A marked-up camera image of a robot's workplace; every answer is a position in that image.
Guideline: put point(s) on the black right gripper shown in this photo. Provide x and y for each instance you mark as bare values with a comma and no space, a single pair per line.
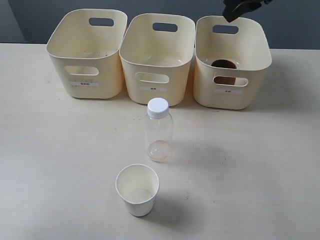
236,8

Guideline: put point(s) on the brown wooden cup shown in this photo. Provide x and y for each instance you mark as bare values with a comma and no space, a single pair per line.
224,63

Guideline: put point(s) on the clear plastic bottle white cap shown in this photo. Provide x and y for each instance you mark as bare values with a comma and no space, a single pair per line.
158,129

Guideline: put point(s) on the white paper cup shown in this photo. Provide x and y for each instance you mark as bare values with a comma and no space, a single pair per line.
138,185

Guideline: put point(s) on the right cream plastic bin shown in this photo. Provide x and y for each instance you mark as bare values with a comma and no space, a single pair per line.
242,42

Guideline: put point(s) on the cream plastic bin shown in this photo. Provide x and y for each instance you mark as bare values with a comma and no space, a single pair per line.
156,54
84,49
242,42

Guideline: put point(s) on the middle cream plastic bin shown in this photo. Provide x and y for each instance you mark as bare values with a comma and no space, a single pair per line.
156,54

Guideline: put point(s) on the left cream plastic bin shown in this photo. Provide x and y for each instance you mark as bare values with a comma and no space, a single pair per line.
84,49

